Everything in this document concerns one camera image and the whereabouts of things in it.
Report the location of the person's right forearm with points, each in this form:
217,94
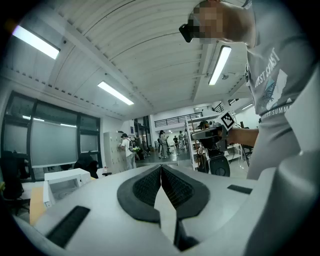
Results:
243,137

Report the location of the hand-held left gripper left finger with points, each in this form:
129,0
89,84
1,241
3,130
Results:
140,190

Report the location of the black head-worn camera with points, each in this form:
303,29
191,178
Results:
186,32

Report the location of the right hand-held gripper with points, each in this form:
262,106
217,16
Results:
222,132

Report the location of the white metal shelf rack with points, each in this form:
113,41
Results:
191,150

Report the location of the grey locker cabinet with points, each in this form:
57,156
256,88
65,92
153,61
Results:
112,152

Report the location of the person's grey printed t-shirt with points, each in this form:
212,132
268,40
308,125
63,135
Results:
280,75

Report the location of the black office chair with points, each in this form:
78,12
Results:
87,166
11,177

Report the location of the ceiling light bar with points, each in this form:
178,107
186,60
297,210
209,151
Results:
37,42
247,106
115,93
220,64

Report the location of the white microwave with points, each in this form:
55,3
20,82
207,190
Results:
67,182

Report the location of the black balcony railing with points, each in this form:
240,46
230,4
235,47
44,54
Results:
177,120

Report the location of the dark-framed window with blinds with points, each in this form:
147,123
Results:
53,142

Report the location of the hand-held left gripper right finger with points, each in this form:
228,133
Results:
182,192

